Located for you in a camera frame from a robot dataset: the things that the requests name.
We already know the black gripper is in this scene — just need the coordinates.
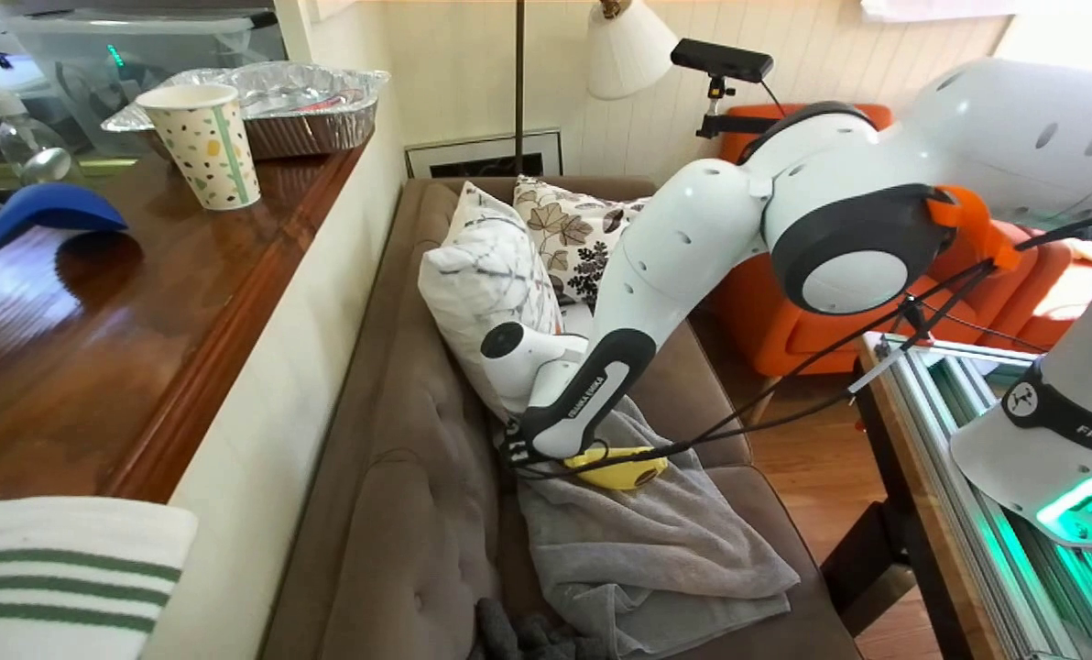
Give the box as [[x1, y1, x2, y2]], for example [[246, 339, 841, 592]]
[[502, 422, 537, 469]]

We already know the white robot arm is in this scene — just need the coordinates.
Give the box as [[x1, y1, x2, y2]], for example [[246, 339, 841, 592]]
[[510, 59, 1092, 546]]

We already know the aluminium foil tray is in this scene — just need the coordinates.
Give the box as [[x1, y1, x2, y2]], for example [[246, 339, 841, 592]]
[[100, 59, 394, 165]]

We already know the brown tufted sofa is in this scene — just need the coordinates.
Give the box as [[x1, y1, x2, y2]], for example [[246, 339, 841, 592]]
[[257, 178, 863, 660]]

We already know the white branch pattern pillow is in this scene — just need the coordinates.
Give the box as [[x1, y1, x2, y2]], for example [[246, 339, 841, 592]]
[[418, 182, 560, 416]]

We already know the grey blanket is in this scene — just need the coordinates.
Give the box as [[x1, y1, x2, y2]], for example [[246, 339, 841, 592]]
[[486, 398, 802, 660]]

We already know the brown floral pillow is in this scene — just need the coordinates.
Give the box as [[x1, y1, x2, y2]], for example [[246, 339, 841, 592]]
[[512, 177, 645, 309]]

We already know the framed picture on floor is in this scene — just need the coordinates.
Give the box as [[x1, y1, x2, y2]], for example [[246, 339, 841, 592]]
[[407, 132, 566, 178]]

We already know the white lamp shade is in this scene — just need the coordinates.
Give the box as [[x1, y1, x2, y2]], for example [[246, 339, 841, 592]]
[[588, 0, 678, 99]]

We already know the black floor lamp pole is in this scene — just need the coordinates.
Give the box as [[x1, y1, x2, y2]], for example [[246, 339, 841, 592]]
[[512, 0, 529, 177]]

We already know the polka dot paper cup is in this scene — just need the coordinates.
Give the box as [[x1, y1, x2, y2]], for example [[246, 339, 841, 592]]
[[138, 85, 259, 211]]

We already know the orange armchair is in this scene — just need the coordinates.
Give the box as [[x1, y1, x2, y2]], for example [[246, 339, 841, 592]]
[[990, 217, 1092, 356], [705, 99, 1043, 382]]

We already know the green striped white towel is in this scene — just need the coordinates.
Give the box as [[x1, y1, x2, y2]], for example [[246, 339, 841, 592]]
[[0, 496, 197, 660]]

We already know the robot mounting table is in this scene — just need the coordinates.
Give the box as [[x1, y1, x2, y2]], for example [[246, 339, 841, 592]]
[[822, 334, 1092, 660]]

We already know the blue plastic object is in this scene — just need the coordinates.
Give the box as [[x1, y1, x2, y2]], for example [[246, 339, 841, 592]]
[[0, 178, 133, 279]]

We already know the clear plastic storage bin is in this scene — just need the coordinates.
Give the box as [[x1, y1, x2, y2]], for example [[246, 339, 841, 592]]
[[11, 9, 285, 124]]

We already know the clear wine glass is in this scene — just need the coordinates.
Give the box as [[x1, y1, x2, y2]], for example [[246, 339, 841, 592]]
[[0, 85, 74, 182]]

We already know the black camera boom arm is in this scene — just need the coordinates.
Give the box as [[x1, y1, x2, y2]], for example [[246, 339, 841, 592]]
[[697, 113, 783, 139]]

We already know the black camera on mount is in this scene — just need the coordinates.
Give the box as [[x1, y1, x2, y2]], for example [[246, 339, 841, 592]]
[[671, 36, 775, 85]]

